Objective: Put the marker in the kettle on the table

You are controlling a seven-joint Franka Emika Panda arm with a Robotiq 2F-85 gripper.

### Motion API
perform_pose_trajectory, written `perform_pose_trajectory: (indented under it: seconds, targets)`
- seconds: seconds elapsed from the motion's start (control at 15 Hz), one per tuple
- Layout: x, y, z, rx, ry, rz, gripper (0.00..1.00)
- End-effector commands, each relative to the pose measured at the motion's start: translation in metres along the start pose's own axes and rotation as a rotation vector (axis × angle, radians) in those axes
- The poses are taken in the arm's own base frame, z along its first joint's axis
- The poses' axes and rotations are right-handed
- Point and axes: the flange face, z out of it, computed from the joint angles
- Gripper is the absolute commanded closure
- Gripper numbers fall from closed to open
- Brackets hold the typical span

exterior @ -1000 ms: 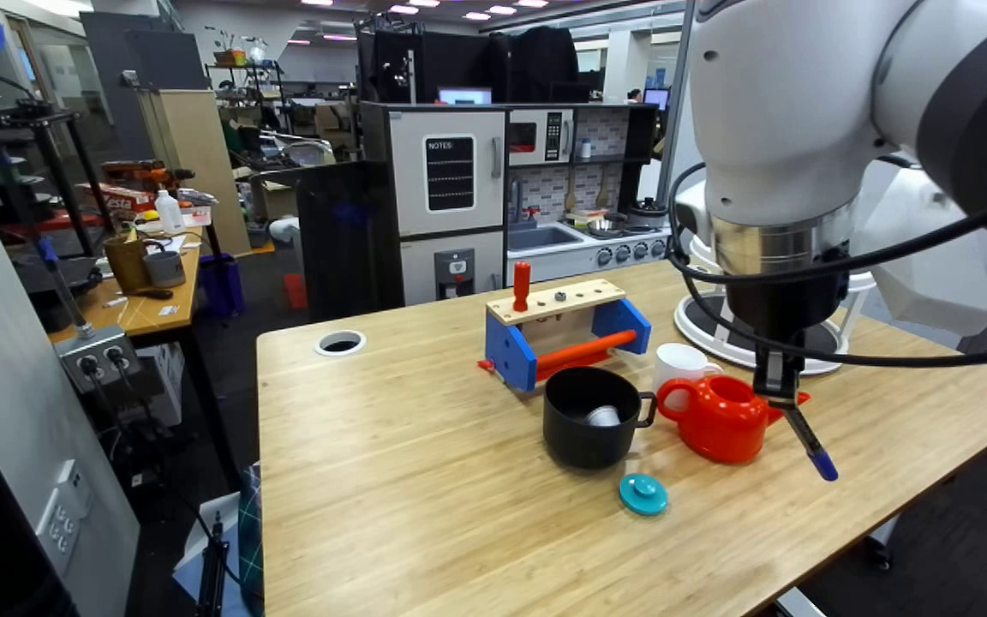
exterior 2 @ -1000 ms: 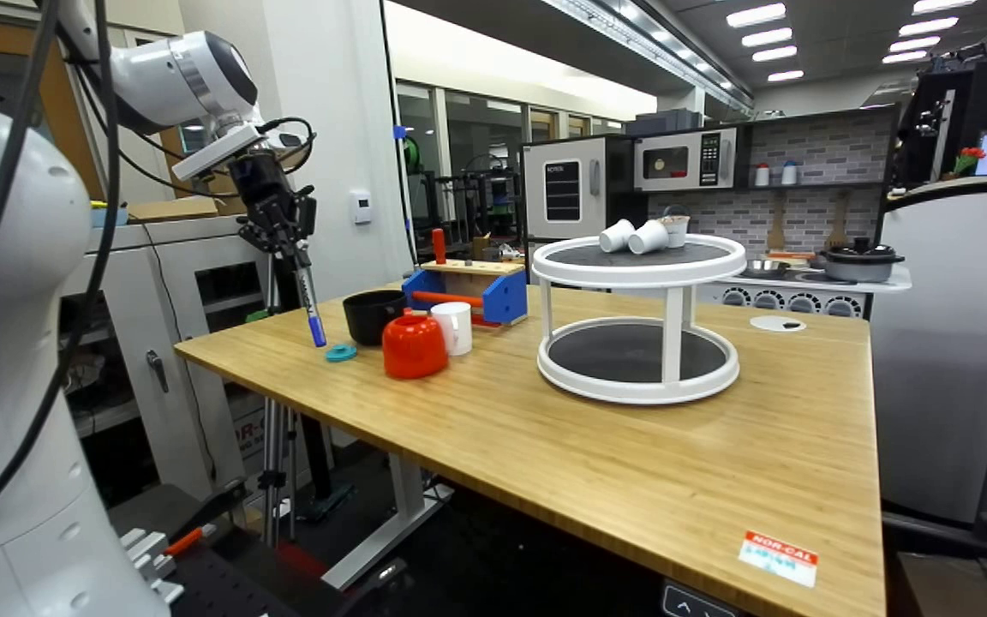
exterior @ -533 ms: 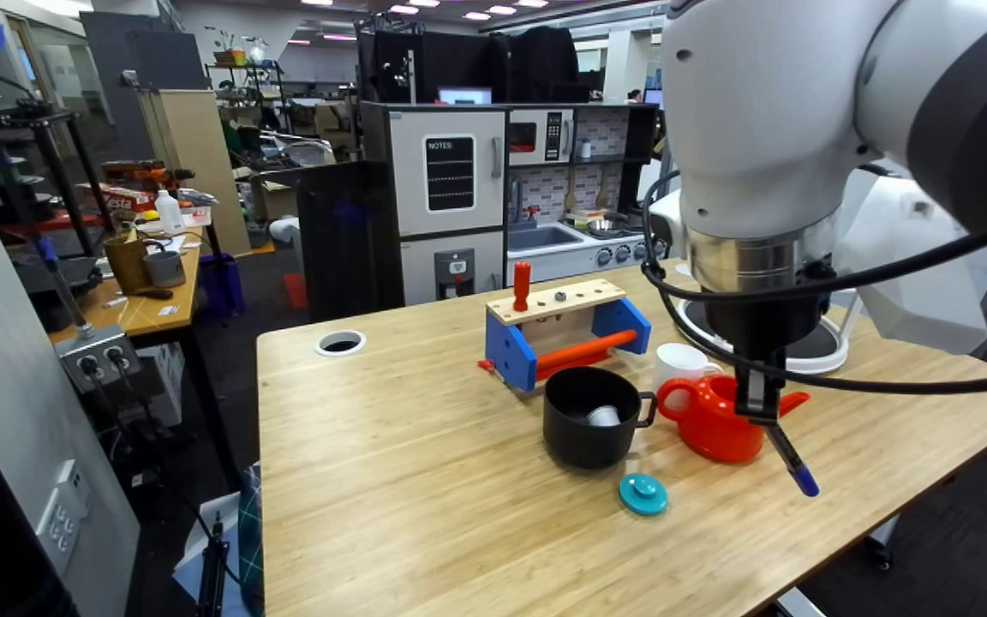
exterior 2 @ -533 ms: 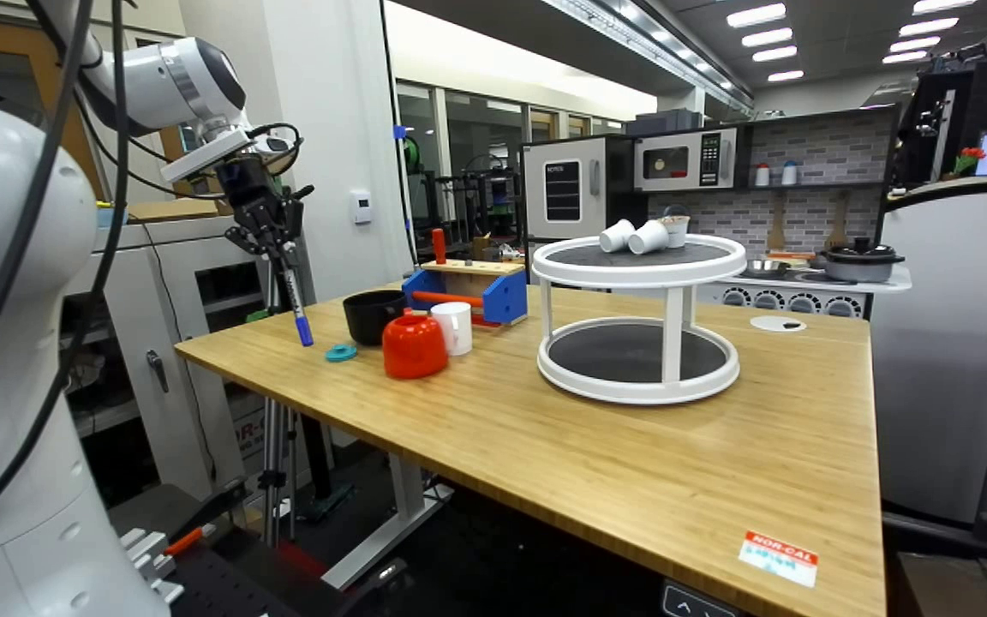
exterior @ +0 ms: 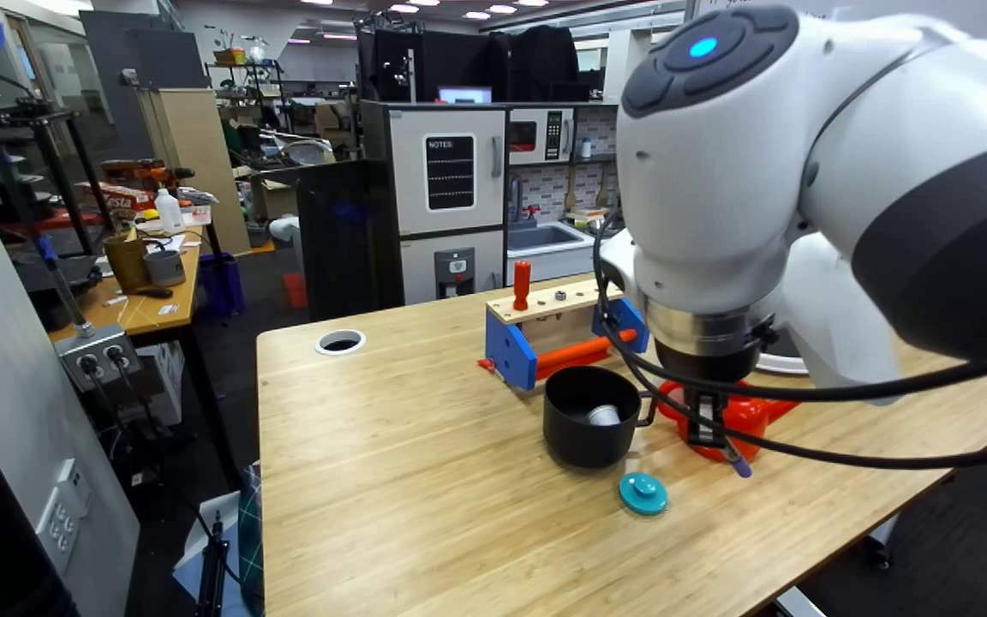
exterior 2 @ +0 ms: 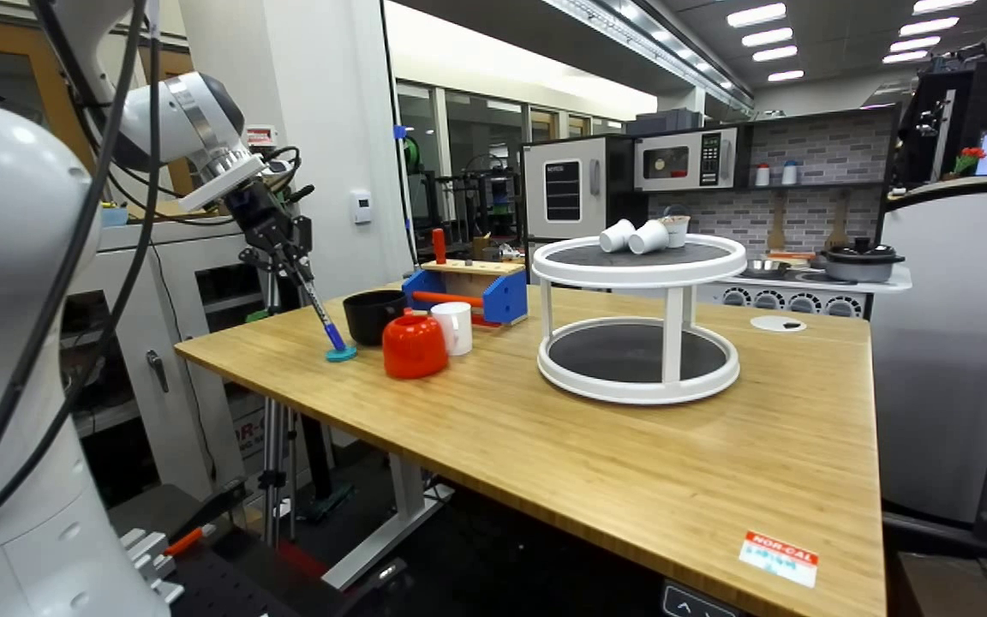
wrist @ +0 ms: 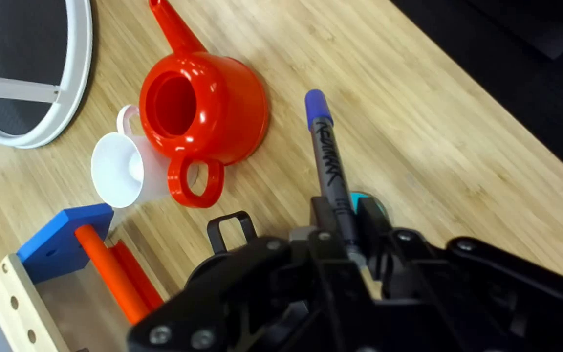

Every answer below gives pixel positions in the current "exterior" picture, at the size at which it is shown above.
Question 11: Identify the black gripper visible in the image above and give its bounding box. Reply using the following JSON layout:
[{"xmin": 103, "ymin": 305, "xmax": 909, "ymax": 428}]
[{"xmin": 679, "ymin": 344, "xmax": 764, "ymax": 451}]

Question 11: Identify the grey marker pen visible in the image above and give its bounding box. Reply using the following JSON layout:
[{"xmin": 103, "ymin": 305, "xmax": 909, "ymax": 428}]
[{"xmin": 715, "ymin": 436, "xmax": 756, "ymax": 480}]

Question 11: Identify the red kettle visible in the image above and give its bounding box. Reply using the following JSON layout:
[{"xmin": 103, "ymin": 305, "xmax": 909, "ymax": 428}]
[{"xmin": 653, "ymin": 376, "xmax": 803, "ymax": 463}]

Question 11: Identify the teal round lid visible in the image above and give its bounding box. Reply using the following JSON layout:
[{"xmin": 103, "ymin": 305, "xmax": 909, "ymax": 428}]
[{"xmin": 614, "ymin": 468, "xmax": 673, "ymax": 520}]

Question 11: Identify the black mug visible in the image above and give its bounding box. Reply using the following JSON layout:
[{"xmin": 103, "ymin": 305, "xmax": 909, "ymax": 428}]
[{"xmin": 542, "ymin": 362, "xmax": 660, "ymax": 472}]

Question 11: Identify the blue wooden toy workbench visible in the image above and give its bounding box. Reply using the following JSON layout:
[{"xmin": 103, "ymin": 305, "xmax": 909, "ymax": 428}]
[{"xmin": 476, "ymin": 273, "xmax": 653, "ymax": 399}]

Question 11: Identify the red toy peg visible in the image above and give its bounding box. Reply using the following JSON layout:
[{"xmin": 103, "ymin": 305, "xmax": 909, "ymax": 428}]
[{"xmin": 509, "ymin": 256, "xmax": 536, "ymax": 316}]

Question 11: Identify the white toy kitchen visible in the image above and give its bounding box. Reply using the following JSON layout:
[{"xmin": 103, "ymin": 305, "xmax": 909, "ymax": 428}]
[{"xmin": 355, "ymin": 98, "xmax": 634, "ymax": 308}]

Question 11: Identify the black backpack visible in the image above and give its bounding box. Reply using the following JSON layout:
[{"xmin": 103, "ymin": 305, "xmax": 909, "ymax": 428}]
[{"xmin": 506, "ymin": 24, "xmax": 581, "ymax": 107}]

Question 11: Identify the laptop screen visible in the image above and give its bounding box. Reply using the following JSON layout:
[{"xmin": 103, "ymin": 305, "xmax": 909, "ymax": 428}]
[{"xmin": 435, "ymin": 81, "xmax": 496, "ymax": 111}]

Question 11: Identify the black box cabinet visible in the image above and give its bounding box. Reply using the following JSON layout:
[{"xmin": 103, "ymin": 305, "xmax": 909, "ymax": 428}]
[{"xmin": 293, "ymin": 156, "xmax": 405, "ymax": 316}]

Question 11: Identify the wooden side desk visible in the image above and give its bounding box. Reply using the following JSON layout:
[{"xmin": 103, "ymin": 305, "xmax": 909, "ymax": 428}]
[{"xmin": 43, "ymin": 234, "xmax": 209, "ymax": 346}]

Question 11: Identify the white spray bottle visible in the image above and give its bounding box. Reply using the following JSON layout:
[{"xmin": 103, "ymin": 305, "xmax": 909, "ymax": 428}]
[{"xmin": 151, "ymin": 186, "xmax": 188, "ymax": 238}]

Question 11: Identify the brown cardboard box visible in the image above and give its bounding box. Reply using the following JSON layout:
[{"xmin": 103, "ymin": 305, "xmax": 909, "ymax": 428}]
[{"xmin": 103, "ymin": 227, "xmax": 188, "ymax": 299}]

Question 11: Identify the grey power strip box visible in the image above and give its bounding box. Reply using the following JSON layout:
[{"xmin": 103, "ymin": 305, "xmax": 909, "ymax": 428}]
[{"xmin": 55, "ymin": 326, "xmax": 145, "ymax": 399}]

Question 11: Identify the grey partition panel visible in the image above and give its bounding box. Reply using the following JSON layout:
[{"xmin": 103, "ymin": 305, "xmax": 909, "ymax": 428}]
[{"xmin": 0, "ymin": 132, "xmax": 145, "ymax": 617}]

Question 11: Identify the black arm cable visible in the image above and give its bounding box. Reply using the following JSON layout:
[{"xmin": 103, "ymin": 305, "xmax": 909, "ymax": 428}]
[{"xmin": 590, "ymin": 220, "xmax": 987, "ymax": 472}]

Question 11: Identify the white table cable grommet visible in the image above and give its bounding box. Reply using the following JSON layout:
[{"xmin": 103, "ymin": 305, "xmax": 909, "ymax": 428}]
[{"xmin": 310, "ymin": 326, "xmax": 369, "ymax": 359}]

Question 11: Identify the white wall outlet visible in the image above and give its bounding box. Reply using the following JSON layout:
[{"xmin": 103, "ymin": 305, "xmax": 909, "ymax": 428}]
[{"xmin": 33, "ymin": 457, "xmax": 91, "ymax": 575}]

